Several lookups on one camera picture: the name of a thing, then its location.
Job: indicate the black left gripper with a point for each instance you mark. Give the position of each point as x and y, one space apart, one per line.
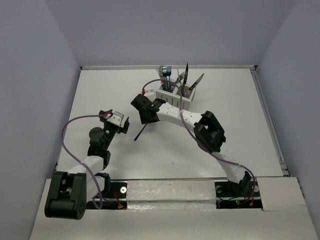
123 128

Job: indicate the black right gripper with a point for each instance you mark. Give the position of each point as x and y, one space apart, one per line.
144 120

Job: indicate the purple iridescent fork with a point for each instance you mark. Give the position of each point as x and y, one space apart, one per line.
140 132

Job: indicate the silver fork teal marbled handle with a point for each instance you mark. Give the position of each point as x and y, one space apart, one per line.
161 77

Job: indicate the blue iridescent fork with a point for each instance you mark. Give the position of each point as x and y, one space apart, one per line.
167 71

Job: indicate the silver fork black riveted handle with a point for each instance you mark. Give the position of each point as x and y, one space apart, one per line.
180 77

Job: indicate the silver knife teal marbled handle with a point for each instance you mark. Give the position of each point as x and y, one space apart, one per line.
193 86

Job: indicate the silver knife black speckled handle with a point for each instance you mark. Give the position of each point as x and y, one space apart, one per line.
185 78

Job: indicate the plain silver fork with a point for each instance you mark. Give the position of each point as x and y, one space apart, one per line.
162 71

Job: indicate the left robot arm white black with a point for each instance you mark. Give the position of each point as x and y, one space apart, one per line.
70 191

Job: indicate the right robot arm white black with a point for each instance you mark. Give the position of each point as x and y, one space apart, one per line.
203 127

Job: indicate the white perforated utensil caddy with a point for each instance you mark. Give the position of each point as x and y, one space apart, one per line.
173 98

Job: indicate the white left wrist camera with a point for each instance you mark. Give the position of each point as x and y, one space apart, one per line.
116 118

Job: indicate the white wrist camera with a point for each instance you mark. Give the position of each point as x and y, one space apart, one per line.
116 118
150 94

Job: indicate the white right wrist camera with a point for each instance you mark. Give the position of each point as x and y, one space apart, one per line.
150 94

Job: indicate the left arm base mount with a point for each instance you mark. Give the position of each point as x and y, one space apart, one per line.
116 197

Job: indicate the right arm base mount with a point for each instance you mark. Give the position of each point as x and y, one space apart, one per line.
230 196

